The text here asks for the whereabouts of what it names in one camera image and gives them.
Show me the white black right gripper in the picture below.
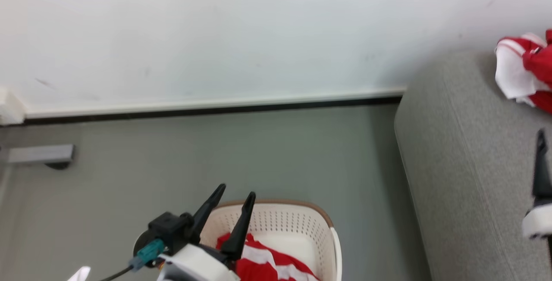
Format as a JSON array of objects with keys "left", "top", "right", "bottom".
[{"left": 522, "top": 129, "right": 552, "bottom": 241}]

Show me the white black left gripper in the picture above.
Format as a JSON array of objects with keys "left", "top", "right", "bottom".
[{"left": 157, "top": 184, "right": 257, "bottom": 281}]

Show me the white cloth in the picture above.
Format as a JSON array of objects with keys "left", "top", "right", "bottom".
[{"left": 495, "top": 29, "right": 552, "bottom": 114}]

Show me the red and white garment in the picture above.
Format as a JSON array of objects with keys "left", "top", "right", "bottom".
[{"left": 216, "top": 233, "right": 322, "bottom": 281}]

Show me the grey fabric sofa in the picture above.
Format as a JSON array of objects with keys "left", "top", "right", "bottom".
[{"left": 393, "top": 48, "right": 552, "bottom": 281}]

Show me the cream perforated laundry basket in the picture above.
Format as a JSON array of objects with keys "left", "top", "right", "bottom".
[{"left": 198, "top": 199, "right": 343, "bottom": 281}]

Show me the white and black baseboard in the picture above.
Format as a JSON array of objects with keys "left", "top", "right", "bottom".
[{"left": 24, "top": 85, "right": 408, "bottom": 125}]

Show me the grey metal foot bar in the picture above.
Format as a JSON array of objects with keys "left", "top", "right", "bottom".
[{"left": 6, "top": 144, "right": 76, "bottom": 164}]

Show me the black cable with teal connector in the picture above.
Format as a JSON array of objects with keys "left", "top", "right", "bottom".
[{"left": 99, "top": 239, "right": 165, "bottom": 281}]

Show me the white wall socket box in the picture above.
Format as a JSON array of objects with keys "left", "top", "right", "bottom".
[{"left": 0, "top": 87, "right": 27, "bottom": 125}]

